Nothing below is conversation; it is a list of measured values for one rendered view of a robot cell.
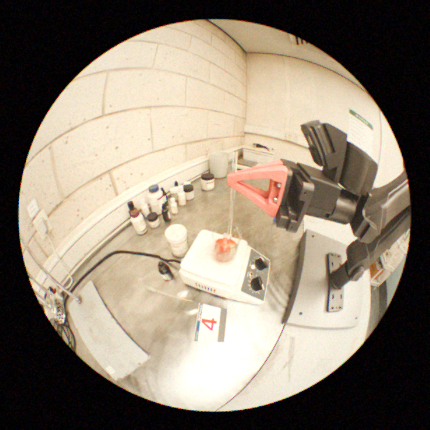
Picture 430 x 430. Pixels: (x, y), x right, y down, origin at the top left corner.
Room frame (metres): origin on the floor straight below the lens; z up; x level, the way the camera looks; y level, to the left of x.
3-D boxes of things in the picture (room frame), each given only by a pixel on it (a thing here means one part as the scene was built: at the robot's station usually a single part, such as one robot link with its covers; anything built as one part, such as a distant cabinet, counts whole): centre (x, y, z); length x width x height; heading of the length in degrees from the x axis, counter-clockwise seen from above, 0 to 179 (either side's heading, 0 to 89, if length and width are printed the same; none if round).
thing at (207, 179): (0.64, 0.04, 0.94); 0.07 x 0.07 x 0.07
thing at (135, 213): (0.30, 0.27, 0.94); 0.05 x 0.05 x 0.09
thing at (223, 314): (0.02, 0.00, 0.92); 0.09 x 0.06 x 0.04; 175
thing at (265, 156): (1.33, -0.45, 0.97); 0.37 x 0.31 x 0.14; 153
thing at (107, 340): (-0.11, 0.31, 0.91); 0.30 x 0.20 x 0.01; 60
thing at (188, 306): (0.07, 0.06, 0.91); 0.06 x 0.06 x 0.02
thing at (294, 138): (1.13, -1.14, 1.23); 1.90 x 0.06 x 0.10; 60
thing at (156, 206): (0.43, 0.24, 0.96); 0.06 x 0.06 x 0.11
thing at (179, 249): (0.23, 0.10, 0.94); 0.06 x 0.06 x 0.08
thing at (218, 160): (0.83, 0.00, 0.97); 0.18 x 0.13 x 0.15; 53
